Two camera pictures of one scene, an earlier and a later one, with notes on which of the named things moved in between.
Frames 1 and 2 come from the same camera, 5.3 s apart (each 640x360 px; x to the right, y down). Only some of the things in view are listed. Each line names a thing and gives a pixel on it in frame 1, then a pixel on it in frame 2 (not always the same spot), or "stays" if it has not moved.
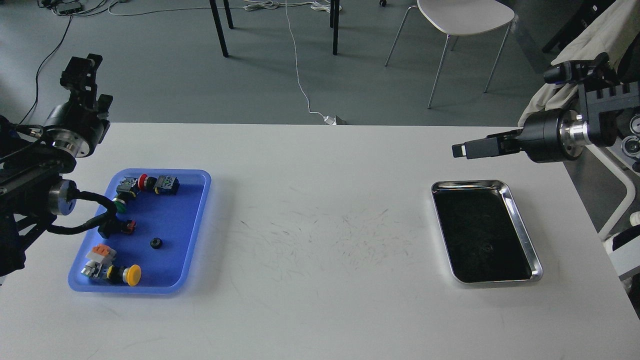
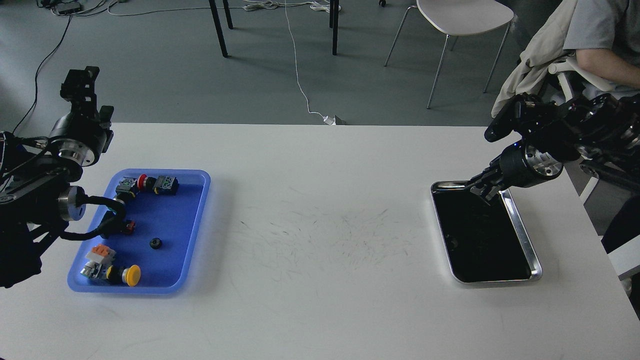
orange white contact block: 103,253 stays
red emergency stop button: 149,183 stays
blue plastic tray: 164,243 stays
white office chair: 626,261 → 625,259
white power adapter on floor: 330,120 stays
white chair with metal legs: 455,17 stays
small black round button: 156,243 stays
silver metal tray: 483,234 stays
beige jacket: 608,30 → 544,50
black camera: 600,72 → 520,114
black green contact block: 167,185 stays
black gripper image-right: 540,137 → 520,165
